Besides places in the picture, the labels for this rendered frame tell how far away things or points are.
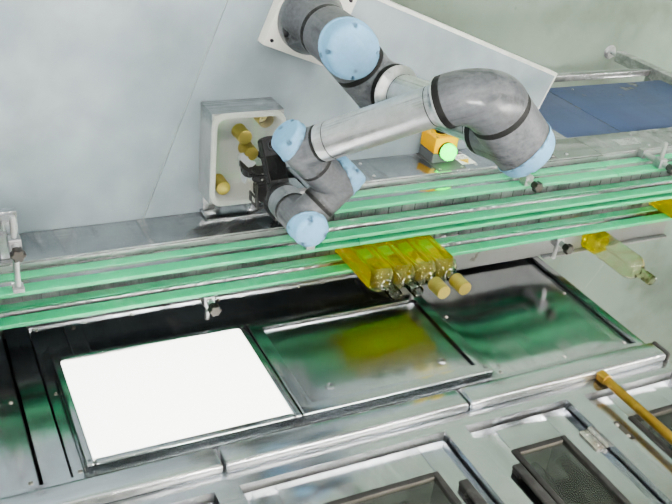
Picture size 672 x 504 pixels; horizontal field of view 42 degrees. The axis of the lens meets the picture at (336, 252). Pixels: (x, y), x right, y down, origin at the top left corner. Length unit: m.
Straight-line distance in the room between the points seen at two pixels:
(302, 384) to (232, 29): 0.78
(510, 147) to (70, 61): 0.91
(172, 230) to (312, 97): 0.46
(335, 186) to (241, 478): 0.59
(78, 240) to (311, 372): 0.58
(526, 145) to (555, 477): 0.69
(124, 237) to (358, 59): 0.65
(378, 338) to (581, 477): 0.54
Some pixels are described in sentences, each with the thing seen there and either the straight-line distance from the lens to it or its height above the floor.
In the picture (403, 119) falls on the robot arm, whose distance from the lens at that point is 1.57.
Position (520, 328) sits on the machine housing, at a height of 1.15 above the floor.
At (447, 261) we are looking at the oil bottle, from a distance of 2.10.
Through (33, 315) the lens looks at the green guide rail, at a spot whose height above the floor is 0.94.
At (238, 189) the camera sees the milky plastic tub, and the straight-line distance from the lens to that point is 2.08.
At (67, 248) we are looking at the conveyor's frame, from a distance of 1.97.
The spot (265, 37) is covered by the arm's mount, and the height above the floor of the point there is 0.78.
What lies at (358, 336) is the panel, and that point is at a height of 1.10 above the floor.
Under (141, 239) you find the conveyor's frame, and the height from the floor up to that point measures 0.85.
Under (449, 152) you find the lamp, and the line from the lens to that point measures 2.24.
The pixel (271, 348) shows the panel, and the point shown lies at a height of 1.09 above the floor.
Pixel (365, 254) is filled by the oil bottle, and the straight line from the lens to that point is 2.06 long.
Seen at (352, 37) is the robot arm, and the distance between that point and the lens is 1.80.
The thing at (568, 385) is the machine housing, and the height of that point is 1.39.
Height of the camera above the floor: 2.53
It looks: 49 degrees down
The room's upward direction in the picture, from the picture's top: 138 degrees clockwise
